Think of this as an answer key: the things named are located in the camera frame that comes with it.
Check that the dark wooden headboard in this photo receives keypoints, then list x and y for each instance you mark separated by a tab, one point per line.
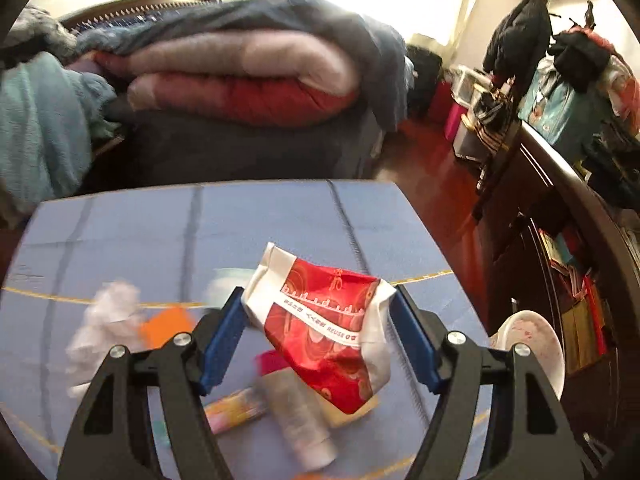
125	13

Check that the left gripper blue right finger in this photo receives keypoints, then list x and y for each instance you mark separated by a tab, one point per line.
528	435

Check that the small colourful candy wrapper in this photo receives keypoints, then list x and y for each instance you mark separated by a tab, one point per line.
234	410

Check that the light blue fleece blanket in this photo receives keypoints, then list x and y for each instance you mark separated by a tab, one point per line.
49	118

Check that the pink and red folded quilt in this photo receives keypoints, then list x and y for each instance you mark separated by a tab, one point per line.
262	77

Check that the black suitcase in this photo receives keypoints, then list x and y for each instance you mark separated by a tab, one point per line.
426	68

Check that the crumpled white paper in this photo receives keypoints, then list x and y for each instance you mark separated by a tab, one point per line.
113	317

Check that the green white tissue pack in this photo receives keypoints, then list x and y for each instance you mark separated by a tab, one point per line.
224	281

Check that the flat orange paper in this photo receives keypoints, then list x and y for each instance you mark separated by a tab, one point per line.
161	327

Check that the grey knitted blanket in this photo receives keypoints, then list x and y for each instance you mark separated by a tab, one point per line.
34	31

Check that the pile of red clothes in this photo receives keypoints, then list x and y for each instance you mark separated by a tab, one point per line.
585	59

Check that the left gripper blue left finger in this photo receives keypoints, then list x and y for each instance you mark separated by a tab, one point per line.
111	435

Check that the white tube pink cap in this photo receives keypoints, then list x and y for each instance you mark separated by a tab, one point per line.
296	412

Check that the dark wooden desk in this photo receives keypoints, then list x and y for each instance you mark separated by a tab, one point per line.
556	250

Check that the black jacket on rack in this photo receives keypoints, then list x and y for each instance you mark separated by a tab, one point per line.
519	42

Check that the red and white packet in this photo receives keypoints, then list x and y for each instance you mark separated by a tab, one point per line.
328	324

